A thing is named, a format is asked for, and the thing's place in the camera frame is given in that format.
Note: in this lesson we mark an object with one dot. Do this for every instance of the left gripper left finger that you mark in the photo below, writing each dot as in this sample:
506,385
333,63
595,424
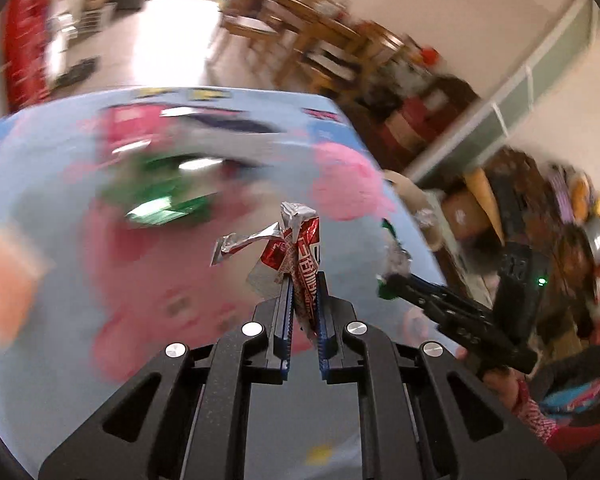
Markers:
184,415

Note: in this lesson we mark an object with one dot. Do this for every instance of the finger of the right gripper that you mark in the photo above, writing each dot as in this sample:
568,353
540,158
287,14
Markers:
463,320

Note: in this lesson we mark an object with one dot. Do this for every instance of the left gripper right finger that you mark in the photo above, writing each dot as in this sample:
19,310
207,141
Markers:
422,414

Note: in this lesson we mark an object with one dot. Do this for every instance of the red white crushed carton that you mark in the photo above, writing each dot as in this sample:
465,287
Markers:
293,248

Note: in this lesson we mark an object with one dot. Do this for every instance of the beige trash bin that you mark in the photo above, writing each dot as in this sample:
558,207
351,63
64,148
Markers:
417,204

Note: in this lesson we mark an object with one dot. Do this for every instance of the person's right hand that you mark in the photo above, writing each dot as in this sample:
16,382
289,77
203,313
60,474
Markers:
507,384

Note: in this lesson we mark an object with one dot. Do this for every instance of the brown cardboard box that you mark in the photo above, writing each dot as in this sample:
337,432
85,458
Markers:
464,215

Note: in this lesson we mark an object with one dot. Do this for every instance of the red cardboard box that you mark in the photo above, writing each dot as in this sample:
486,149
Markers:
411,129

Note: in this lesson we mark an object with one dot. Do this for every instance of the blue cartoon pig tablecloth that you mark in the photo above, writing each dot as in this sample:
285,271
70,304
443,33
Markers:
115,294

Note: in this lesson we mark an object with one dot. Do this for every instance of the green snack wrapper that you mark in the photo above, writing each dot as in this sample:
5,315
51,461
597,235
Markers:
154,190

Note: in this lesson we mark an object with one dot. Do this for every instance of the peach plastic bag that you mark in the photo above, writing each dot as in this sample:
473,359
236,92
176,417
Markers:
22,268

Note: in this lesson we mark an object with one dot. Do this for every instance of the wooden chair with cushion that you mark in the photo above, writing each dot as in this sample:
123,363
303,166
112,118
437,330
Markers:
339,62

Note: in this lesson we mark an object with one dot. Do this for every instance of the wooden dining table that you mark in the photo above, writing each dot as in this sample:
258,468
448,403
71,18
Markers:
310,28

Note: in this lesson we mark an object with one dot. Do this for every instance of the red plastic drawer cabinet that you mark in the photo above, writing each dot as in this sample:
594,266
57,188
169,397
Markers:
24,44

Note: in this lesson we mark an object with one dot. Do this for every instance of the wooden chair near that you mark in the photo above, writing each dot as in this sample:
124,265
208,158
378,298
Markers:
241,18

